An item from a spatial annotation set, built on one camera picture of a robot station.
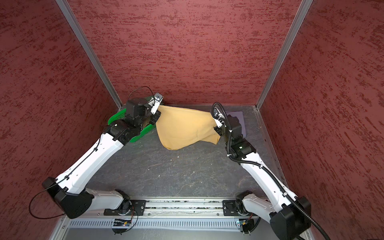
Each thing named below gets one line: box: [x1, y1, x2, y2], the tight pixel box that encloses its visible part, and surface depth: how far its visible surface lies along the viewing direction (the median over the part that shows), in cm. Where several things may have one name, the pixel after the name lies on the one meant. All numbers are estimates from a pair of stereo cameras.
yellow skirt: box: [156, 105, 221, 150], surface depth 83 cm
